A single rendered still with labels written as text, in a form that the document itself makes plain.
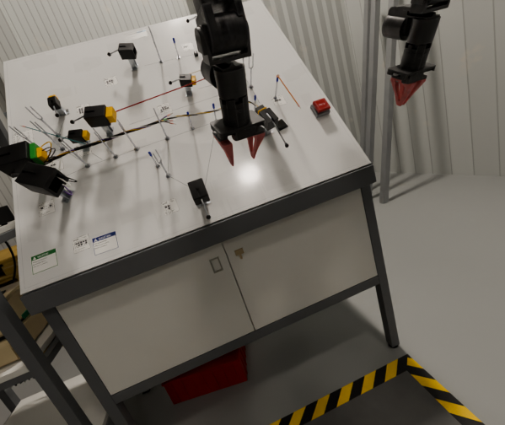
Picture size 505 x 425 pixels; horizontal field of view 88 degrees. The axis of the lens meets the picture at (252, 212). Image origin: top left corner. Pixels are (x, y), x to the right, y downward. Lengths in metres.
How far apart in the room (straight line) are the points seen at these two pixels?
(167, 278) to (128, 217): 0.24
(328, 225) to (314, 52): 3.17
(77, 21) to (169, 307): 3.70
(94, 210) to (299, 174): 0.69
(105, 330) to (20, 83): 1.04
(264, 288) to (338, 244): 0.33
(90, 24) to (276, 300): 3.80
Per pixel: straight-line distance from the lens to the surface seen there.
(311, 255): 1.02
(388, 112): 3.04
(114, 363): 1.13
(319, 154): 0.98
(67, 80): 1.41
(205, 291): 0.97
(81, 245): 0.97
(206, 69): 0.59
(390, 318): 1.37
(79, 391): 1.67
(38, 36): 4.23
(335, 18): 4.27
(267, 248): 0.94
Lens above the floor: 1.09
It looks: 16 degrees down
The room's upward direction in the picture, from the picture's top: 18 degrees counter-clockwise
